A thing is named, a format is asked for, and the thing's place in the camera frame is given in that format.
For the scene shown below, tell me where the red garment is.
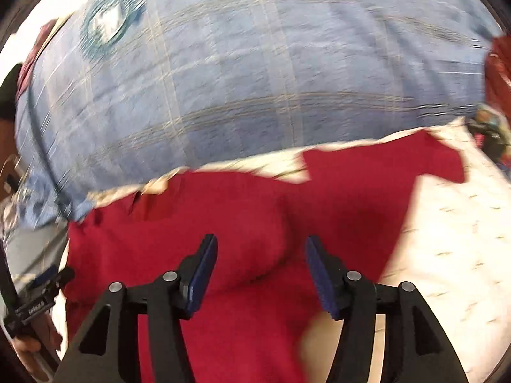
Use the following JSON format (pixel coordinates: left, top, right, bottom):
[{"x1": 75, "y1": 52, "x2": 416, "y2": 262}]
[{"x1": 64, "y1": 130, "x2": 466, "y2": 383}]

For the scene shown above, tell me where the person's left hand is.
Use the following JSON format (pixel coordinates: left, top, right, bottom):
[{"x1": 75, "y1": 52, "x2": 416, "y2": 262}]
[{"x1": 10, "y1": 315, "x2": 65, "y2": 356}]

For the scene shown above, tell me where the multicoloured printed cloth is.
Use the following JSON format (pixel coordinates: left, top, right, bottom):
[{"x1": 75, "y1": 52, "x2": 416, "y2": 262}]
[{"x1": 467, "y1": 104, "x2": 511, "y2": 164}]

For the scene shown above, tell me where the blue plaid blanket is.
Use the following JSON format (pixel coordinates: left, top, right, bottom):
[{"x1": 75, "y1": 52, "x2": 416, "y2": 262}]
[{"x1": 14, "y1": 0, "x2": 504, "y2": 224}]

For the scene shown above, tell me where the bright red cloth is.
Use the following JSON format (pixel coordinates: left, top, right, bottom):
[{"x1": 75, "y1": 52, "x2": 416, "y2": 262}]
[{"x1": 483, "y1": 34, "x2": 511, "y2": 116}]

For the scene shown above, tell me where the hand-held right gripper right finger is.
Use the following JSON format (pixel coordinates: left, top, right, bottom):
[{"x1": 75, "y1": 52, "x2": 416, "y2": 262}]
[{"x1": 304, "y1": 235, "x2": 469, "y2": 383}]

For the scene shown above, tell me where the brown wooden furniture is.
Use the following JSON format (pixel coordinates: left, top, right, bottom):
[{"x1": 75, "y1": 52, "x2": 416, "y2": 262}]
[{"x1": 0, "y1": 117, "x2": 20, "y2": 176}]

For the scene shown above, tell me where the dark red cloth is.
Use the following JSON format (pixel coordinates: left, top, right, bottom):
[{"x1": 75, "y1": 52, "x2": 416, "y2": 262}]
[{"x1": 16, "y1": 18, "x2": 60, "y2": 100}]

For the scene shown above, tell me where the cream leaf-print bedsheet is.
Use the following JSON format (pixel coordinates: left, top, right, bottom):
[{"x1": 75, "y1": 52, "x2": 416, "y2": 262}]
[{"x1": 52, "y1": 117, "x2": 511, "y2": 383}]

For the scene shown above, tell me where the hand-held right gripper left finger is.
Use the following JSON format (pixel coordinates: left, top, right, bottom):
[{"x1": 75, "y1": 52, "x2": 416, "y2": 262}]
[{"x1": 54, "y1": 233, "x2": 219, "y2": 383}]

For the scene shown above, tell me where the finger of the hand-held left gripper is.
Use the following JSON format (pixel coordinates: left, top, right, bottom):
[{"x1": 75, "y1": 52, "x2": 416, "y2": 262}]
[{"x1": 30, "y1": 265, "x2": 76, "y2": 302}]

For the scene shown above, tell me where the black cloth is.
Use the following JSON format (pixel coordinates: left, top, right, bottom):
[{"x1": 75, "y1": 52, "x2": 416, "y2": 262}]
[{"x1": 0, "y1": 63, "x2": 25, "y2": 122}]

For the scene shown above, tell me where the grey cloth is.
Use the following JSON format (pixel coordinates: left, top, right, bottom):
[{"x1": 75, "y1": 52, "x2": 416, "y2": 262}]
[{"x1": 4, "y1": 221, "x2": 69, "y2": 286}]

